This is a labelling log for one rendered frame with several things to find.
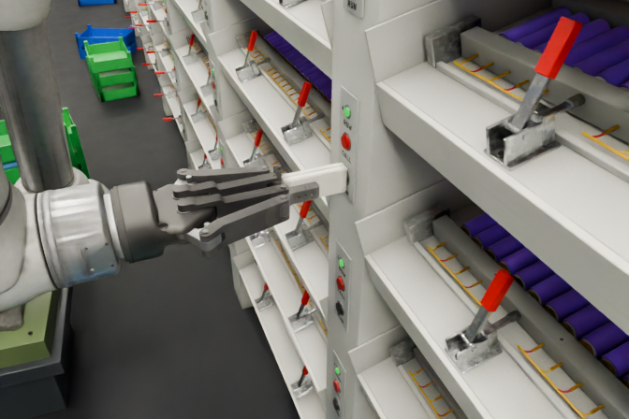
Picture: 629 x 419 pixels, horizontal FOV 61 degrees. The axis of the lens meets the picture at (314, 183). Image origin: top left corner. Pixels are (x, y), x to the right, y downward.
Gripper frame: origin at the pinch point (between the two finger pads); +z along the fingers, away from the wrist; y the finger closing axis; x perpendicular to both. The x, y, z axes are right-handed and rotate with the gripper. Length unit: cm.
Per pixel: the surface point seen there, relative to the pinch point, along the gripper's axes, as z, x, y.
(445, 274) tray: 8.9, -5.4, 12.6
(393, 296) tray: 3.9, -7.7, 11.4
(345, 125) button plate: 3.7, 6.0, -0.4
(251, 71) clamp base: 6.7, -5.3, -48.4
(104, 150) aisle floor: -27, -83, -180
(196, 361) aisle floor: -12, -83, -52
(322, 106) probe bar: 11.1, -3.0, -24.2
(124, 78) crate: -12, -72, -236
